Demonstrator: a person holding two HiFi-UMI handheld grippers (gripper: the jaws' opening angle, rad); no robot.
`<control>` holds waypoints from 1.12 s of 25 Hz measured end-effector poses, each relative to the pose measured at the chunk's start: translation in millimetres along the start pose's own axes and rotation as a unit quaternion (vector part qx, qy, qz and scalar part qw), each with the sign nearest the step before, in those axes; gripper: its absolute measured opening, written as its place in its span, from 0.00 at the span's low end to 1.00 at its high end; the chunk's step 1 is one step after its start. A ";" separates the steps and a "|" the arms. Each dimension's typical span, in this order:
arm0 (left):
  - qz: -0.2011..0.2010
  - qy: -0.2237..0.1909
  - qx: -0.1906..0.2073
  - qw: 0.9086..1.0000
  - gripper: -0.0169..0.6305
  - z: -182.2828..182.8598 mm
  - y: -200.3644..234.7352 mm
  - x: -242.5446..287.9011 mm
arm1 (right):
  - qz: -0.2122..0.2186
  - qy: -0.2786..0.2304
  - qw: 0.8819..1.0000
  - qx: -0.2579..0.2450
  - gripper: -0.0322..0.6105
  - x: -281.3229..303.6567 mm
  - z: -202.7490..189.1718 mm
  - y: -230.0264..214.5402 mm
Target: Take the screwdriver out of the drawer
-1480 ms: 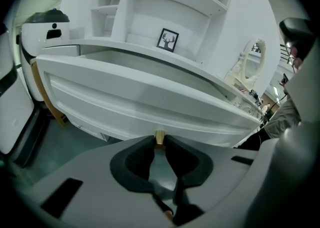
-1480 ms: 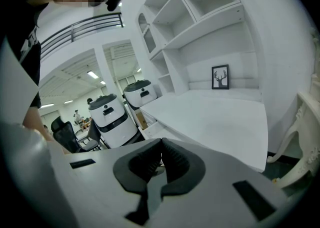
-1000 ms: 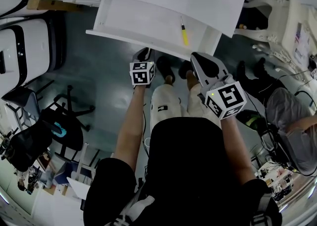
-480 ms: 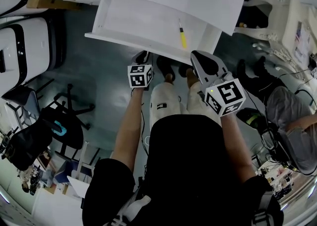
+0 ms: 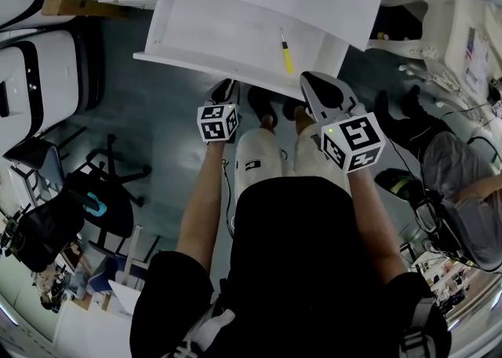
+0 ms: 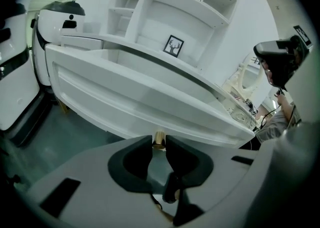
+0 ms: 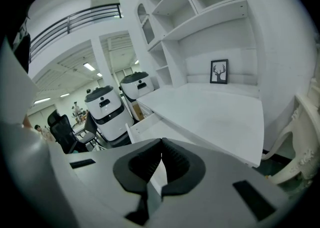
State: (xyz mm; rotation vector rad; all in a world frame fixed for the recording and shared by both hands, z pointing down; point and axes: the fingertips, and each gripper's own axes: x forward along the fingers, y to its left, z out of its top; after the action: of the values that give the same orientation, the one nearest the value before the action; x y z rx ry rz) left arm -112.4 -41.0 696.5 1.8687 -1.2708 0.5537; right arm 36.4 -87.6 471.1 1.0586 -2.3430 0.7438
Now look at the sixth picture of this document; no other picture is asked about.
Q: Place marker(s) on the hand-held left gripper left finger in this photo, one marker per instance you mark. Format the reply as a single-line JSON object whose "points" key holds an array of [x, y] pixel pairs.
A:
{"points": [[95, 187]]}

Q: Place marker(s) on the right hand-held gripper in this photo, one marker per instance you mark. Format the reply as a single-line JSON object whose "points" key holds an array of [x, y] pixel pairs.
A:
{"points": [[308, 97]]}

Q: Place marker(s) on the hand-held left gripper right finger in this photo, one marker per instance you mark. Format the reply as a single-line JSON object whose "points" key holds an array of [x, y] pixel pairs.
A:
{"points": [[225, 172]]}

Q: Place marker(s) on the white desk drawer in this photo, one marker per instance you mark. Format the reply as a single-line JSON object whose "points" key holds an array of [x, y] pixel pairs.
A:
{"points": [[125, 102]]}

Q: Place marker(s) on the cream ornate vanity table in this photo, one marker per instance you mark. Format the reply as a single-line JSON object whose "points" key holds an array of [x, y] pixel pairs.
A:
{"points": [[237, 114]]}

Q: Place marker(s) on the printed paper sheet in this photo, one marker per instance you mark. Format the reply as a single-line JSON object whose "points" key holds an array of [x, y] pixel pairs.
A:
{"points": [[236, 96]]}

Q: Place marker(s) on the brown cardboard box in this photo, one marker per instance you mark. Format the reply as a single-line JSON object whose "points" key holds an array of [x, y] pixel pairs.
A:
{"points": [[63, 107]]}

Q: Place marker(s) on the white black mobile robot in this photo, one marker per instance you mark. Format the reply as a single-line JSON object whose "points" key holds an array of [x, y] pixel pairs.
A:
{"points": [[17, 92], [50, 29]]}

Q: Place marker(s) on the black framed deer picture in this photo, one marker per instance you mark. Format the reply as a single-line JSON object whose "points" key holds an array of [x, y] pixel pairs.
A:
{"points": [[173, 46]]}

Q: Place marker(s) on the white desk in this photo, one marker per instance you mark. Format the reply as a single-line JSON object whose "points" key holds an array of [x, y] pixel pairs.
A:
{"points": [[82, 41]]}

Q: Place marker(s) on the white desk shelf hutch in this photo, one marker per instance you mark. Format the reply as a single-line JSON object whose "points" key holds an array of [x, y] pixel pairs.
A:
{"points": [[175, 17]]}

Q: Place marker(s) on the oval mirror with cream frame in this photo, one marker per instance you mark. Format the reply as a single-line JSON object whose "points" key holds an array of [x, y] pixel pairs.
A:
{"points": [[250, 79]]}

